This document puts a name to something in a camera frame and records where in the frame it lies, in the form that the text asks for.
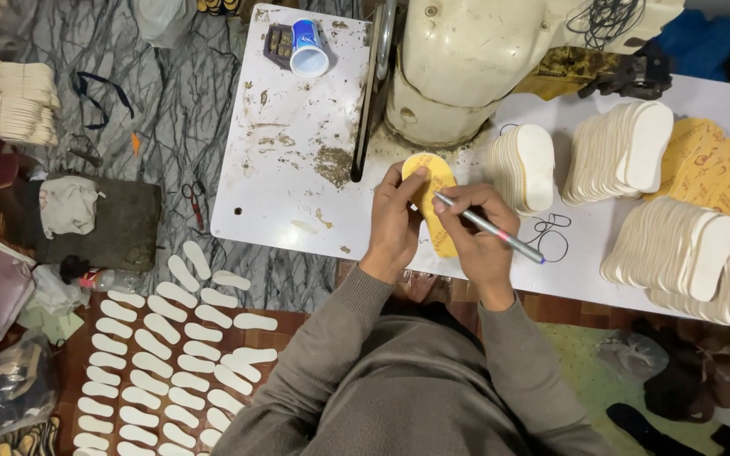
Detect tall stack of white insoles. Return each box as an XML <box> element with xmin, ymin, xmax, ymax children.
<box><xmin>561</xmin><ymin>101</ymin><xmax>675</xmax><ymax>207</ymax></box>

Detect white insoles laid on floor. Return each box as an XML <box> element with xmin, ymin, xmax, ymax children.
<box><xmin>72</xmin><ymin>241</ymin><xmax>279</xmax><ymax>456</ymax></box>

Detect heap of dark shoe uppers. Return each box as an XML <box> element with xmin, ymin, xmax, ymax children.
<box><xmin>631</xmin><ymin>317</ymin><xmax>730</xmax><ymax>425</ymax></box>

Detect black elastic loop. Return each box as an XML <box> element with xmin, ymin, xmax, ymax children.
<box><xmin>523</xmin><ymin>213</ymin><xmax>573</xmax><ymax>263</ymax></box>

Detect blue and white paper cup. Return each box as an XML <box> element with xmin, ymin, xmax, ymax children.
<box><xmin>289</xmin><ymin>19</ymin><xmax>330</xmax><ymax>79</ymax></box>

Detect silver pen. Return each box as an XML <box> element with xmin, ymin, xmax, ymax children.
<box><xmin>433</xmin><ymin>191</ymin><xmax>546</xmax><ymax>265</ymax></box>

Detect black strap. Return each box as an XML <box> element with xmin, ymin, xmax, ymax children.
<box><xmin>72</xmin><ymin>71</ymin><xmax>136</xmax><ymax>131</ymax></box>

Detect plastic bottle with red label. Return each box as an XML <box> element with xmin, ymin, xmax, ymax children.
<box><xmin>60</xmin><ymin>255</ymin><xmax>144</xmax><ymax>295</ymax></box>

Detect heap of cream insoles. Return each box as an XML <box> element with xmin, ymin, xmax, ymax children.
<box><xmin>0</xmin><ymin>37</ymin><xmax>62</xmax><ymax>148</ymax></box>

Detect yellow shoe insole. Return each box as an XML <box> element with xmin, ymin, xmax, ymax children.
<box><xmin>401</xmin><ymin>152</ymin><xmax>461</xmax><ymax>259</ymax></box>

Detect dark cushion with white cloth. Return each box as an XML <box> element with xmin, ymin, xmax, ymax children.
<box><xmin>0</xmin><ymin>172</ymin><xmax>163</xmax><ymax>273</ymax></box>

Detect long row of white insoles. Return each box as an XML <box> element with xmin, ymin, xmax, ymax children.
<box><xmin>599</xmin><ymin>196</ymin><xmax>730</xmax><ymax>329</ymax></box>

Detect person's right hand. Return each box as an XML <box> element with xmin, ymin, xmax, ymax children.
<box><xmin>431</xmin><ymin>183</ymin><xmax>522</xmax><ymax>312</ymax></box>

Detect black wire bundle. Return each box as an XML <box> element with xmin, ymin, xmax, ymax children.
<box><xmin>567</xmin><ymin>0</ymin><xmax>648</xmax><ymax>52</ymax></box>

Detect black machine belt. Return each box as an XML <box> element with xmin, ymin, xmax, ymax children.
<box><xmin>350</xmin><ymin>0</ymin><xmax>398</xmax><ymax>185</ymax></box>

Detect white plastic bag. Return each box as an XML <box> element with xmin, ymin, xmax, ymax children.
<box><xmin>132</xmin><ymin>0</ymin><xmax>198</xmax><ymax>50</ymax></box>

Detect clear plastic bag of scraps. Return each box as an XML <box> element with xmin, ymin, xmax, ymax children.
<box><xmin>0</xmin><ymin>329</ymin><xmax>58</xmax><ymax>443</ymax></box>

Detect small stack of white insoles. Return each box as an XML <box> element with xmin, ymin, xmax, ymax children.
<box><xmin>487</xmin><ymin>123</ymin><xmax>556</xmax><ymax>217</ymax></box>

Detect fanned pile of yellow insoles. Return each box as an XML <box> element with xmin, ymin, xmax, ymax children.
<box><xmin>644</xmin><ymin>117</ymin><xmax>730</xmax><ymax>232</ymax></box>

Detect cream sewing machine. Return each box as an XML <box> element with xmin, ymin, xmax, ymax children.
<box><xmin>385</xmin><ymin>0</ymin><xmax>686</xmax><ymax>148</ymax></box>

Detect small dark tray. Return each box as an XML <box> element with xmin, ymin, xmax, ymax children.
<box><xmin>263</xmin><ymin>24</ymin><xmax>294</xmax><ymax>71</ymax></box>

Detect person's left hand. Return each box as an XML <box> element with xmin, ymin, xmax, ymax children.
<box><xmin>359</xmin><ymin>162</ymin><xmax>430</xmax><ymax>285</ymax></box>

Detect person's grey sweater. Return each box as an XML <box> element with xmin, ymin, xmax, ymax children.
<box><xmin>212</xmin><ymin>265</ymin><xmax>616</xmax><ymax>456</ymax></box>

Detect red handled scissors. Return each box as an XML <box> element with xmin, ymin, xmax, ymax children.
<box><xmin>181</xmin><ymin>181</ymin><xmax>207</xmax><ymax>233</ymax></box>

